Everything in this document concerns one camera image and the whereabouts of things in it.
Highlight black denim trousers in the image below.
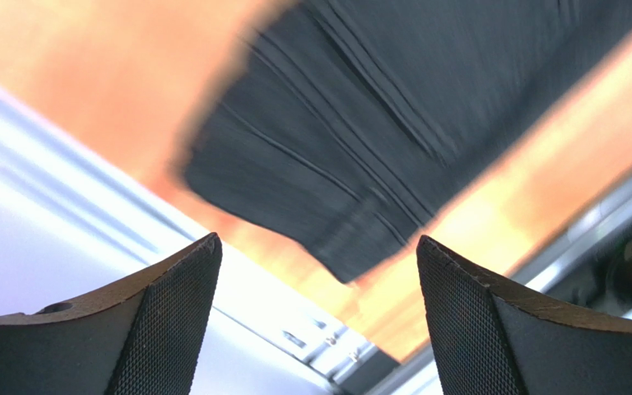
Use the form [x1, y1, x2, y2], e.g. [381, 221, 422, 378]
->
[184, 1, 632, 283]

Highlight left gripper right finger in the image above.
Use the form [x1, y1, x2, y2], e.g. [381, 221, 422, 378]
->
[416, 236, 632, 394]

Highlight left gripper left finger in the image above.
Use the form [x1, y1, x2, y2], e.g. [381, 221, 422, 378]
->
[0, 233, 223, 394]

